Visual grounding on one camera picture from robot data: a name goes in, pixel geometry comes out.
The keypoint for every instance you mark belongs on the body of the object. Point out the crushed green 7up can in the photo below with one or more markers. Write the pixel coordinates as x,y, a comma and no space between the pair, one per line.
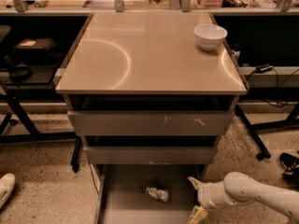
154,193

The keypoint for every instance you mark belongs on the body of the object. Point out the white ceramic bowl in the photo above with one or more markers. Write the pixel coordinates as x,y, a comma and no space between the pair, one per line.
208,36

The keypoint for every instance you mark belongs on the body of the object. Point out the black table leg with caster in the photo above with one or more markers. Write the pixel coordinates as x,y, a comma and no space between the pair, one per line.
264,153

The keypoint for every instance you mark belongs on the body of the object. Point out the black desk frame left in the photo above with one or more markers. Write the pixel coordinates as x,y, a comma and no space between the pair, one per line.
34,135

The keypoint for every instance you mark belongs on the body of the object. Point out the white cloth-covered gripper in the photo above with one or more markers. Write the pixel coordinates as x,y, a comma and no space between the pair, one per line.
204,194

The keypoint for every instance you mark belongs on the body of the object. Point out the open bottom grey drawer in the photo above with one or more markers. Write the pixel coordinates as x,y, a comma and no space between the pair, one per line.
123,199

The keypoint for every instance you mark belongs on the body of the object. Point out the black sneaker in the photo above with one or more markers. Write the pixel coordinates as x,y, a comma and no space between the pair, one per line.
291,165

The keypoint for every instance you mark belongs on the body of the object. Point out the middle grey drawer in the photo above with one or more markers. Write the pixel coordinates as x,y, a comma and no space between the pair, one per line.
150,155

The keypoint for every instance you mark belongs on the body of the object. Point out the white shoe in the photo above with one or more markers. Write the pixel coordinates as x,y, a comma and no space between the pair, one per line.
7,184

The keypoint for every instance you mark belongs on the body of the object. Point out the grey drawer cabinet with counter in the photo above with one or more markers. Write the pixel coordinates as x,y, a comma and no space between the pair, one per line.
148,62

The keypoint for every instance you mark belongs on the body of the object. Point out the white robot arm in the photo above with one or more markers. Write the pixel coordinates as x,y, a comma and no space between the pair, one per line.
237,189

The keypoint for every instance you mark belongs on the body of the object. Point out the top grey drawer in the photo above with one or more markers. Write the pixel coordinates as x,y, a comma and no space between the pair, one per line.
150,123

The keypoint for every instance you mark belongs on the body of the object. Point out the black bag on shelf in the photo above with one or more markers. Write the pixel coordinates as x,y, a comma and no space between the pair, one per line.
35,51

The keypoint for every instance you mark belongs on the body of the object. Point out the black headphones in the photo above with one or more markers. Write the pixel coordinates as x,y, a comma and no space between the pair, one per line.
17,73

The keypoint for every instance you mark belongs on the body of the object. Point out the black power adapter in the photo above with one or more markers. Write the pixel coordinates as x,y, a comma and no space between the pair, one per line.
263,68

